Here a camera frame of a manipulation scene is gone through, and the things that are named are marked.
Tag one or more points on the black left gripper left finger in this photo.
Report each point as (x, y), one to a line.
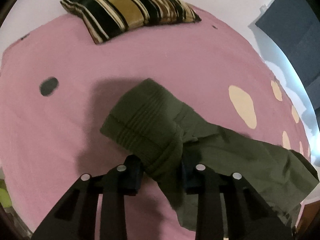
(74, 216)

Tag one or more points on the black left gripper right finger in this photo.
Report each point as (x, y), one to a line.
(229, 204)

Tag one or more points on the dark olive green garment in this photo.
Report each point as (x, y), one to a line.
(160, 130)

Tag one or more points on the pink bedsheet with cream spots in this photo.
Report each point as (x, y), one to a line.
(58, 87)

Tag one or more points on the dark blue curtain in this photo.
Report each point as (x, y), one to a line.
(294, 27)

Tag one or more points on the brown black striped pillow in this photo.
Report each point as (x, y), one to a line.
(107, 19)

